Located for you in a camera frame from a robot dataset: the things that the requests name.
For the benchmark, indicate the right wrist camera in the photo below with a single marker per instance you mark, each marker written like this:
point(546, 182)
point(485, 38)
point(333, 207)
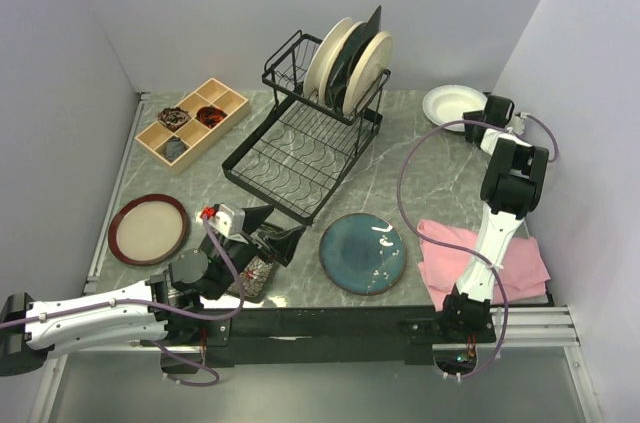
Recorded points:
point(517, 124)

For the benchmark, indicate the round red rimmed plate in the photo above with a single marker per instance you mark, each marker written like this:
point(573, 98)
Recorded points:
point(148, 230)

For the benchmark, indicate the pink cloth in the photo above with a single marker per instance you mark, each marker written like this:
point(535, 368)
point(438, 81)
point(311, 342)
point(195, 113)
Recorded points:
point(524, 274)

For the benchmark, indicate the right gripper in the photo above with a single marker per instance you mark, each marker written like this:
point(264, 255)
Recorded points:
point(472, 115)

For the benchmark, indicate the teal brown rimmed plate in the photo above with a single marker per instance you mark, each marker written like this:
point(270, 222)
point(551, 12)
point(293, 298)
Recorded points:
point(362, 254)

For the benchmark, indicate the brown beaded bundle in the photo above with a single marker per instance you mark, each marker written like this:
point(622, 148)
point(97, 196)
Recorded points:
point(173, 118)

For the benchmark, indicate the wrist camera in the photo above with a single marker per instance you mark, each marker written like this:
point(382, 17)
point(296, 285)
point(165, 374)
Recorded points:
point(227, 220)
point(517, 124)

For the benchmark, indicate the wooden compartment tray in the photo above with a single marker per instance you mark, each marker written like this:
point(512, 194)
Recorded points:
point(215, 109)

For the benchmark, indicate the black square floral plate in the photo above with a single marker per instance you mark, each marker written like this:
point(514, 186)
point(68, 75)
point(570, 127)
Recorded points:
point(255, 279)

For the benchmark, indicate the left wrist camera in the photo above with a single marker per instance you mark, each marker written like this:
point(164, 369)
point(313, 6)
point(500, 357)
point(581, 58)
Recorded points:
point(227, 220)

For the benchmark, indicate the black base bar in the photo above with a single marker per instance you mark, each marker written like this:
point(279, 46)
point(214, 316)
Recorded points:
point(324, 335)

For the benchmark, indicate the beige front plate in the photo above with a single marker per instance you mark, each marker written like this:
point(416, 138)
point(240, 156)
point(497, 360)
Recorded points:
point(373, 61)

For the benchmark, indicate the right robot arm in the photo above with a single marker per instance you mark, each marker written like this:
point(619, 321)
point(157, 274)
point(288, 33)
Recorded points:
point(511, 189)

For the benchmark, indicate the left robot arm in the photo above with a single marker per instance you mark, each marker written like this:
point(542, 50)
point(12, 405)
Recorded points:
point(201, 286)

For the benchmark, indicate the cream round plate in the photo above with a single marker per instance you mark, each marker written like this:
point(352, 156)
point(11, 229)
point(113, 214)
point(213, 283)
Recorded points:
point(316, 67)

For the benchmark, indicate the grey cloth piece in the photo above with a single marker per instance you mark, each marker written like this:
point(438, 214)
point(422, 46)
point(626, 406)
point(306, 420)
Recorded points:
point(174, 148)

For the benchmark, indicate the black wire dish rack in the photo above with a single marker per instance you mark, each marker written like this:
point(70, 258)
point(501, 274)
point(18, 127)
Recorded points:
point(300, 154)

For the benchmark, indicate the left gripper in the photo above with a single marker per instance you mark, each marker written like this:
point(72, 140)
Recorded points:
point(280, 248)

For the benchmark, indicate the white fluted plate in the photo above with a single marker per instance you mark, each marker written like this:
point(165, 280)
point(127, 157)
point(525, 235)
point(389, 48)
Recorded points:
point(448, 103)

